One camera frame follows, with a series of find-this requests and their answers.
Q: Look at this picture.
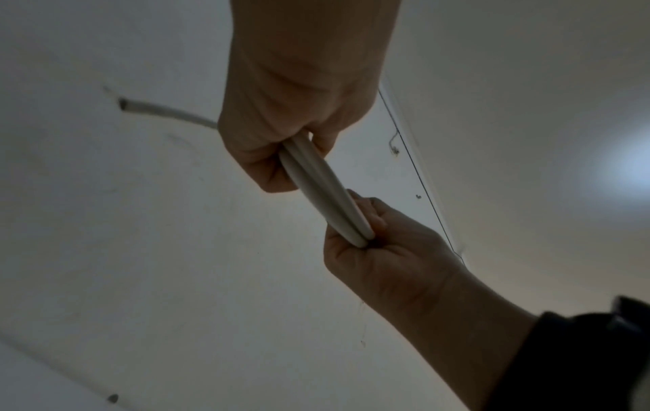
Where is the person's right hand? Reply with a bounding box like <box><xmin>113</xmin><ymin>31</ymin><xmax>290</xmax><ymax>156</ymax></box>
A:
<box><xmin>323</xmin><ymin>188</ymin><xmax>473</xmax><ymax>334</ymax></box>

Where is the person's left hand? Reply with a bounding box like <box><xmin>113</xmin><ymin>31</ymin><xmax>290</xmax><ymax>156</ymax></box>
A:
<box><xmin>217</xmin><ymin>0</ymin><xmax>402</xmax><ymax>194</ymax></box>

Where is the white cable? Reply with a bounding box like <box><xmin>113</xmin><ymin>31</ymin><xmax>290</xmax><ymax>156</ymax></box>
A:
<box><xmin>118</xmin><ymin>98</ymin><xmax>376</xmax><ymax>249</ymax></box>

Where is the thin black wall wire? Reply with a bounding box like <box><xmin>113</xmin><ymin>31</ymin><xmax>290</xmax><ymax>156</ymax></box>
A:
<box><xmin>378</xmin><ymin>88</ymin><xmax>466</xmax><ymax>258</ymax></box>

